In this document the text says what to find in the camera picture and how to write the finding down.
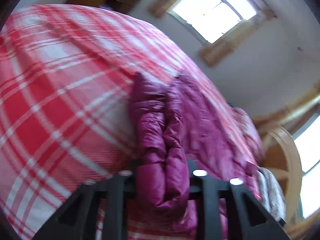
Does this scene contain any magenta down jacket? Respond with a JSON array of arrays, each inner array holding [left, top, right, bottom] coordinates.
[[129, 73, 260, 237]]

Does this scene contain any beige curtain near headboard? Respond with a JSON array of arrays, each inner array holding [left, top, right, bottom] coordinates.
[[252, 81, 319, 134]]

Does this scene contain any right beige curtain far window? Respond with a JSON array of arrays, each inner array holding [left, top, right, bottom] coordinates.
[[199, 8, 278, 67]]

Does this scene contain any wooden bed headboard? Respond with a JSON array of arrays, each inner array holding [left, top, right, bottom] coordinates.
[[260, 126, 303, 229]]

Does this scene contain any pink folded quilt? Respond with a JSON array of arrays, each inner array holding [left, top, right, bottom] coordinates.
[[232, 107, 265, 165]]

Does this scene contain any red plaid bed sheet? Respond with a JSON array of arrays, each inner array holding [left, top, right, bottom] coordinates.
[[0, 3, 266, 240]]

